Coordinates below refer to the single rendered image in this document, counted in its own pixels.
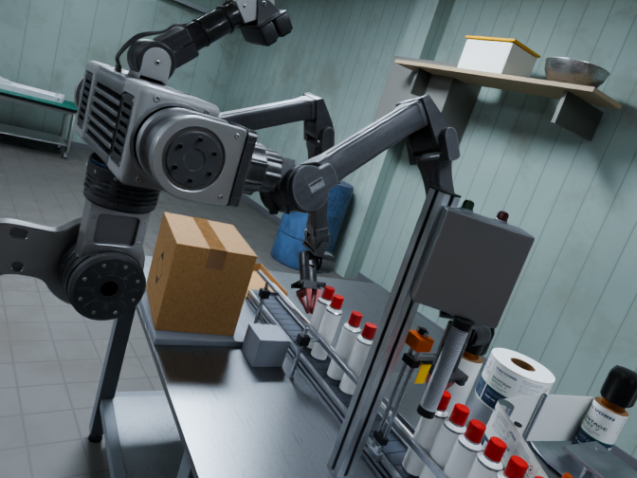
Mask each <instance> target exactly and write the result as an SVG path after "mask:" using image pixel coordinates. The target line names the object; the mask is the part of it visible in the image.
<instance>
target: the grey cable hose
mask: <svg viewBox="0 0 637 478"><path fill-rule="evenodd" d="M472 325H473V322H472V321H470V320H467V319H464V318H461V317H458V316H455V317H454V319H453V322H452V326H451V327H450V328H451V329H450V331H449V333H448V336H447V338H446V342H445V344H444V346H443V349H442V351H441V353H440V356H439V357H438V360H437V362H436V365H435V368H434V370H433V372H432V375H431V377H430V379H429V382H428V385H427V388H426V390H425V392H424V395H423V397H422V399H421V401H420V403H419V405H418V407H417V413H418V414H420V415H421V416H422V417H424V418H427V419H432V418H434V415H435V414H436V411H437V407H438V404H439V402H440V400H441V398H442V395H443V393H444V391H445V388H446V385H447V383H448V381H449V377H450V375H451V373H452V371H453V368H454V366H455V364H456V361H457V359H458V357H459V355H460V353H461V351H462V348H463V347H462V346H464V342H465V340H466V338H467V335H468V334H467V333H468V332H470V330H471V327H472Z"/></svg>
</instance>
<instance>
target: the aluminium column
mask: <svg viewBox="0 0 637 478"><path fill-rule="evenodd" d="M460 199H461V196H460V195H458V194H455V193H452V192H450V191H447V190H444V189H440V188H437V187H433V186H430V187H429V190H428V194H427V197H426V200H425V202H424V205H423V208H422V210H421V212H420V215H419V218H418V220H417V223H416V226H415V228H414V231H413V234H412V236H411V238H410V241H409V245H408V248H407V251H406V253H405V256H404V259H403V261H402V264H401V266H400V269H399V271H398V274H397V277H396V279H395V282H394V285H393V287H392V290H391V295H390V297H389V299H388V302H387V304H386V307H385V310H384V312H383V315H382V318H381V321H380V323H379V325H378V328H377V330H376V333H375V336H374V338H373V343H372V345H371V348H370V351H369V354H368V356H367V358H366V361H365V363H364V366H363V369H362V371H361V374H360V377H359V380H358V382H357V384H356V387H355V391H354V394H353V396H352V399H351V402H350V404H349V407H348V410H347V413H346V414H345V417H344V420H343V422H342V425H341V428H340V430H339V433H338V436H337V440H336V443H335V445H334V447H333V450H332V453H331V455H330V458H329V461H328V463H327V468H328V469H329V470H330V472H331V473H332V475H333V476H334V478H353V475H354V473H355V469H356V466H357V463H358V461H359V458H360V456H361V453H362V452H363V449H364V446H365V444H366V441H367V439H368V436H369V434H370V431H371V428H372V426H373V423H374V420H375V417H376V415H377V412H378V410H379V407H380V405H381V402H382V399H383V397H384V394H385V393H386V390H387V388H388V385H389V382H390V380H391V376H392V373H393V370H394V368H395V365H396V363H397V361H398V359H399V356H400V353H401V351H402V348H403V346H404V343H405V341H406V338H407V335H408V333H409V330H410V327H411V324H412V322H413V319H414V317H415V314H416V312H417V309H418V306H419V303H416V302H414V301H413V300H412V298H411V295H410V292H411V290H412V287H413V285H414V282H415V279H416V277H417V274H418V271H419V269H420V266H421V264H422V262H423V259H424V257H425V254H426V251H427V249H428V245H429V242H430V239H431V237H432V234H433V232H434V230H435V227H436V225H437V222H438V219H439V217H440V214H441V211H442V209H443V206H449V207H453V208H457V207H458V204H459V202H460Z"/></svg>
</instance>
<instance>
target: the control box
mask: <svg viewBox="0 0 637 478"><path fill-rule="evenodd" d="M534 241H535V237H534V236H533V235H531V234H529V233H528V232H526V231H525V230H523V229H521V228H518V227H515V226H512V225H509V224H507V225H505V224H503V223H500V222H497V221H495V220H494V219H492V218H489V217H486V216H483V215H480V214H477V213H475V212H473V213H471V212H467V211H463V210H461V209H460V208H453V207H449V206H443V209H442V211H441V214H440V217H439V219H438V222H437V225H436V227H435V230H434V232H433V234H432V237H431V239H430V242H429V245H428V249H427V251H426V254H425V257H424V259H423V262H422V264H421V266H420V269H419V271H418V274H417V277H416V279H415V282H414V285H413V287H412V290H411V292H410V295H411V298H412V300H413V301H414V302H416V303H420V304H423V305H426V306H429V307H432V308H435V309H438V310H441V311H444V312H446V313H449V314H452V315H455V316H458V317H461V318H464V319H467V320H470V321H473V322H476V323H479V324H482V325H485V326H488V327H491V328H497V326H498V324H499V322H500V319H501V316H502V313H503V311H504V309H505V307H506V305H507V303H508V301H509V298H510V296H511V294H512V291H513V289H514V287H515V284H516V282H517V280H518V278H519V275H520V273H521V270H522V268H523V266H524V263H525V261H526V259H527V256H528V254H529V252H530V249H531V247H532V245H533V244H534Z"/></svg>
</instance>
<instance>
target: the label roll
mask: <svg viewBox="0 0 637 478"><path fill-rule="evenodd" d="M554 382H555V377H554V375H553V374H552V373H551V372H550V371H549V370H548V369H547V368H545V367H544V366H543V365H541V364H540V363H538V362H536V361H535V360H533V359H531V358H528V357H526V356H524V355H523V354H520V353H518V352H515V351H512V350H508V349H504V348H494V349H493V350H492V351H491V354H490V356H489V358H488V361H487V362H486V364H485V366H484V369H483V371H482V375H481V377H480V379H479V382H478V384H477V386H476V388H475V393H476V395H477V397H478V398H479V400H480V401H481V402H482V403H483V404H484V405H486V406H487V407H488V408H490V409H491V410H493V411H494V409H495V406H496V404H497V402H498V400H499V399H505V398H512V397H520V396H528V395H541V394H546V395H548V394H549V393H550V391H551V389H552V387H553V384H554Z"/></svg>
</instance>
